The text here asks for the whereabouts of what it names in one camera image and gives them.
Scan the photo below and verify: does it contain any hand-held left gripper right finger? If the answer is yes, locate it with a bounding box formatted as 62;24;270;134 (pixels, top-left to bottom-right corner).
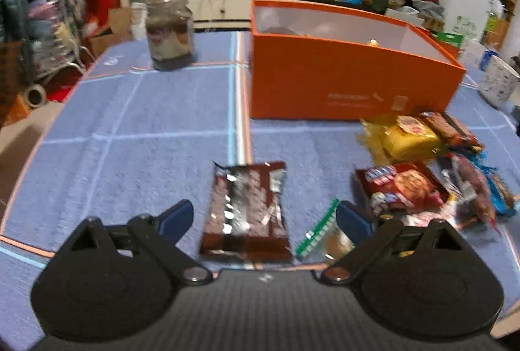
321;200;476;284

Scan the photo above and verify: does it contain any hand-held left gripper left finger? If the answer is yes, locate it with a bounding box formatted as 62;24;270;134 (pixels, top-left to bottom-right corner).
55;200;214;287

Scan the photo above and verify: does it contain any clear packet with green label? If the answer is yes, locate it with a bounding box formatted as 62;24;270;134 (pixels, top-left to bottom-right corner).
295;197;355;261

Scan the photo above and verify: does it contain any red cookie packet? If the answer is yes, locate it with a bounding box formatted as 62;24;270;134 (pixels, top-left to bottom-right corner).
354;161;450;214

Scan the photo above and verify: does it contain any dark brown chocolate packet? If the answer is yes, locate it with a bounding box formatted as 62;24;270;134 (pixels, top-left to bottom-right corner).
198;161;294;263

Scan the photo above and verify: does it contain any yellow cake packet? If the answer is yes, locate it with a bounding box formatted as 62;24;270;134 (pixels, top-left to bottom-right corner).
357;114;444;165

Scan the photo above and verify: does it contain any dark red sausage packet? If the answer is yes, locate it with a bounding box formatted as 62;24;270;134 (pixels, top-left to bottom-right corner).
446;153;500;232

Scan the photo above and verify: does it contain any brown biscuit packet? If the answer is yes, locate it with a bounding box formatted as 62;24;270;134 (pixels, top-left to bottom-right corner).
418;110;485;152

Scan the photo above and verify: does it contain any orange cardboard box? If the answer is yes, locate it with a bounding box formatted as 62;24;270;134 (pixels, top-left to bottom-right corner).
249;0;467;121

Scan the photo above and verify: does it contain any blue snack packet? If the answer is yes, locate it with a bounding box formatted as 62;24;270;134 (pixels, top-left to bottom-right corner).
483;167;520;218

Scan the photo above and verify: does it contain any glass jar with dark contents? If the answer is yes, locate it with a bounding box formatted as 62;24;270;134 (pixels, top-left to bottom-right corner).
145;0;196;71

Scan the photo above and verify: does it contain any roll of tape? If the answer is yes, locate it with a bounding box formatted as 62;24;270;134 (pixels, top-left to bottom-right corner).
23;84;48;108

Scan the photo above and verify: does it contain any white patterned cup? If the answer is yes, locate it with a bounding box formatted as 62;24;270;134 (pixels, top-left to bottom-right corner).
478;55;520;110

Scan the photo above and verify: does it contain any white appliance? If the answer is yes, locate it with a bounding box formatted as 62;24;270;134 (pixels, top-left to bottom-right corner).
422;0;495;47

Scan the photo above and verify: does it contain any wire cart with clutter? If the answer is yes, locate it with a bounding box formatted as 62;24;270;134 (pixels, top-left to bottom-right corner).
28;0;88;77

